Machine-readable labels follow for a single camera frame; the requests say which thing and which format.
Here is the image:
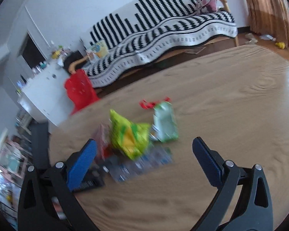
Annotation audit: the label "dark red drink box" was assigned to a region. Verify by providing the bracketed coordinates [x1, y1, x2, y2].
[92, 124, 113, 162]

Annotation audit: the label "silver pill blister pack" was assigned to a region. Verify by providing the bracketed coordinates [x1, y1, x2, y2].
[103, 146, 173, 182]

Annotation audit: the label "yellow green snack bag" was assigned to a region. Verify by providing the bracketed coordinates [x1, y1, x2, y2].
[109, 109, 151, 160]

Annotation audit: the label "red ribbon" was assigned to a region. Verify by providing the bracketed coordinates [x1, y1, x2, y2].
[139, 97, 171, 110]

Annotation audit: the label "red plastic chair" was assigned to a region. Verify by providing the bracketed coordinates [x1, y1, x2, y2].
[64, 69, 100, 115]

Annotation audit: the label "white cabinet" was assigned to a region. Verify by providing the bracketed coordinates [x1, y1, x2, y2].
[18, 60, 74, 132]

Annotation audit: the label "children's picture book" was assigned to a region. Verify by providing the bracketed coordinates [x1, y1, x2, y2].
[86, 39, 109, 63]

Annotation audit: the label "slippers on floor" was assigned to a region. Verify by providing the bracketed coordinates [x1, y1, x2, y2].
[245, 33, 258, 44]

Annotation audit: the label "yellow toy on floor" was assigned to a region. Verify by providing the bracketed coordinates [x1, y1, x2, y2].
[275, 42, 286, 49]

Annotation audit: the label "black white striped sofa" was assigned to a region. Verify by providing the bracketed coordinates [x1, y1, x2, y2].
[81, 0, 238, 88]

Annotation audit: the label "brown curtain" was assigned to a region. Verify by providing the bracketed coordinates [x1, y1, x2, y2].
[246, 0, 289, 48]

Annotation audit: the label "pink cartoon pillow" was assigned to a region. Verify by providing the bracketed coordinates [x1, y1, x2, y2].
[196, 0, 218, 15]

